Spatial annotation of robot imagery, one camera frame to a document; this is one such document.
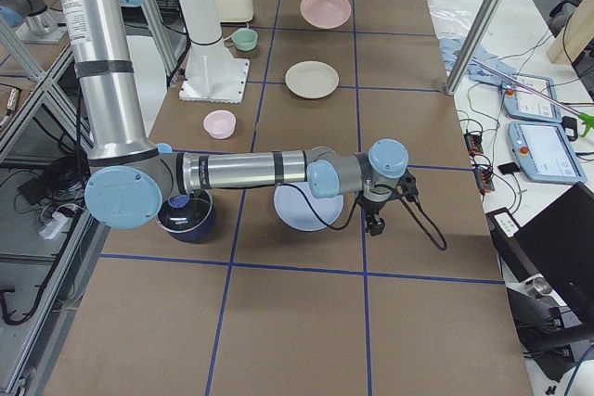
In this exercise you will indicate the second grey robot arm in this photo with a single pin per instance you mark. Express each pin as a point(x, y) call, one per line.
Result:
point(33, 21)

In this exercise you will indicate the teach pendant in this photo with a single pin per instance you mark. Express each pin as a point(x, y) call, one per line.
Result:
point(544, 154)
point(523, 105)

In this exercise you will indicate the white power strip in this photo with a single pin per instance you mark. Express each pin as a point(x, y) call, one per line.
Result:
point(54, 226)

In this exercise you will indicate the blue cloth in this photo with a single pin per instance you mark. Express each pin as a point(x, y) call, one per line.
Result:
point(450, 49)

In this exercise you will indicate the upper teach pendant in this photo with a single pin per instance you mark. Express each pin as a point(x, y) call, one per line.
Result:
point(523, 105)

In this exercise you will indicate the black box with label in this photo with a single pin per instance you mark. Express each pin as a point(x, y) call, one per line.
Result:
point(502, 226)

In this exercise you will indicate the green grabber tool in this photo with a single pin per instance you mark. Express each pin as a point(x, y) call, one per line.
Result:
point(586, 119)

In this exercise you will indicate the green bowl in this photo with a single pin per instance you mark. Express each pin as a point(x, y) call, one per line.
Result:
point(244, 39)

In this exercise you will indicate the dark blue bowl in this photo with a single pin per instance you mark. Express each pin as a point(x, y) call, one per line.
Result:
point(188, 218)

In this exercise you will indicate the black laptop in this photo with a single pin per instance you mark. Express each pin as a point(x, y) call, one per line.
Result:
point(559, 243)

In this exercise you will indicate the cream plate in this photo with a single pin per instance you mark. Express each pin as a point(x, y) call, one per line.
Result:
point(312, 79)

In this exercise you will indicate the lower teach pendant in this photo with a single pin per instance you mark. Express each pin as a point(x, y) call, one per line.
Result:
point(544, 154)

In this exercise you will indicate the light blue plate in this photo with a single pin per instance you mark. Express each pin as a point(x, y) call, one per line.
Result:
point(298, 208)

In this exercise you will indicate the aluminium frame post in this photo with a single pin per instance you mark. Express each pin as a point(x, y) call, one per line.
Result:
point(486, 12)

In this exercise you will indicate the clear plastic sheet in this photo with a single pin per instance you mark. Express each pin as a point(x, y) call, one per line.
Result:
point(450, 21)

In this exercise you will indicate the pink plate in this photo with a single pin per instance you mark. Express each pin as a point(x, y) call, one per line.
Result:
point(326, 14)

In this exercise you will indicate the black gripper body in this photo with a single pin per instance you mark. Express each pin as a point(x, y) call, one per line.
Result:
point(371, 206)

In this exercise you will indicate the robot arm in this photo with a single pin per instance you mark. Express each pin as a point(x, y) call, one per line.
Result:
point(131, 179)

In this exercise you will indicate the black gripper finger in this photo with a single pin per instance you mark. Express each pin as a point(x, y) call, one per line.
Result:
point(379, 227)
point(371, 227)

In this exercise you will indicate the pink bowl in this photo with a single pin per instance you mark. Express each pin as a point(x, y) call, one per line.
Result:
point(220, 124)

